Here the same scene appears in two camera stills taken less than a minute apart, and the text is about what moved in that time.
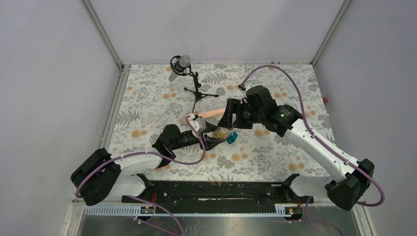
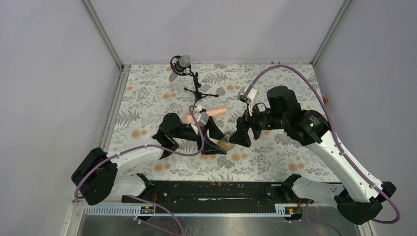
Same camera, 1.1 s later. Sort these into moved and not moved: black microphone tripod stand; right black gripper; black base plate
Moved: right black gripper
Not moved: black base plate; black microphone tripod stand
